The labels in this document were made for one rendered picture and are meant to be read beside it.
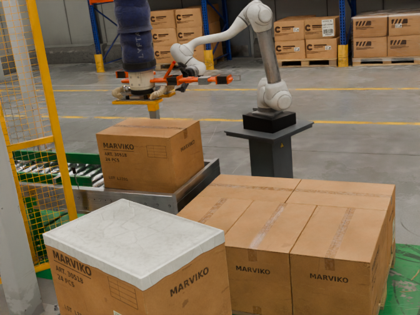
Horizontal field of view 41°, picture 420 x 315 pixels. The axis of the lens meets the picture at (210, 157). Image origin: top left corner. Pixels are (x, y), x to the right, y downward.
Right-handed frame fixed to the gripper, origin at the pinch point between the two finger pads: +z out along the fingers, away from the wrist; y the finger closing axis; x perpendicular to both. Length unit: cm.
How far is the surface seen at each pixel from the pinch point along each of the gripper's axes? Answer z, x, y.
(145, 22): 3.5, 15.5, -38.4
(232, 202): 28, -43, 72
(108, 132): 18, 48, 32
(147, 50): 3.3, 16.6, -20.5
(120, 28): 10.4, 30.0, -36.2
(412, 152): -234, -131, 127
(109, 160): 21, 48, 51
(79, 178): 25, 73, 64
